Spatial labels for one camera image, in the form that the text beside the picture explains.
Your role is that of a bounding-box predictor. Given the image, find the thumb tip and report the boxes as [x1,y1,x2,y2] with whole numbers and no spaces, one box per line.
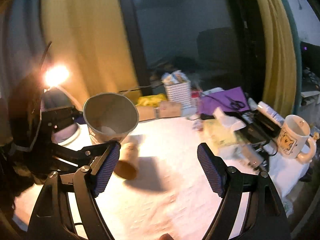
[158,233,174,240]

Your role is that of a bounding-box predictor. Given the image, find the brown paper cup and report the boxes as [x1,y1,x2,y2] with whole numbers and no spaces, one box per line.
[83,93,139,144]
[114,142,139,180]

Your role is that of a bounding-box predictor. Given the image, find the yellow curtain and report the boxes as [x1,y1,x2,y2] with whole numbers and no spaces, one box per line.
[41,0,140,105]

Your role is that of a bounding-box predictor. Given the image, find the white desk lamp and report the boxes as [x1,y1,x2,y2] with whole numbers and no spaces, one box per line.
[42,63,81,146]

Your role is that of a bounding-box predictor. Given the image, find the white perforated basket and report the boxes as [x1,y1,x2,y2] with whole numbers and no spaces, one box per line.
[165,82,191,108]

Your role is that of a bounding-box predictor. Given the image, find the brown paper cup lying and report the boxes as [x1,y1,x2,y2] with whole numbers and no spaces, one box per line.
[114,142,139,180]

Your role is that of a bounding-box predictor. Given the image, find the yellow tissue pack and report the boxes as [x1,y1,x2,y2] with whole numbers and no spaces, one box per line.
[203,107,246,148]

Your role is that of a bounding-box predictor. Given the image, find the black scissors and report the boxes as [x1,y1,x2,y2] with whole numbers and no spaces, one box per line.
[225,96,246,111]

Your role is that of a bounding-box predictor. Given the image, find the cream mug with handle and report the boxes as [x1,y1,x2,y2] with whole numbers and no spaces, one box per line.
[277,115,317,164]

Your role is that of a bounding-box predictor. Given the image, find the black electronic device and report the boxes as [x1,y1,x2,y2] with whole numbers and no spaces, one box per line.
[239,110,280,146]

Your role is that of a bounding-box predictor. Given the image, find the yellow plastic bag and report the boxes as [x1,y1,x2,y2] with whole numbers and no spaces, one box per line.
[136,93,167,108]

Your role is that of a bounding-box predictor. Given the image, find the purple cloth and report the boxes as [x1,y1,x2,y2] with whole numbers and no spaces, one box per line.
[199,87,250,115]

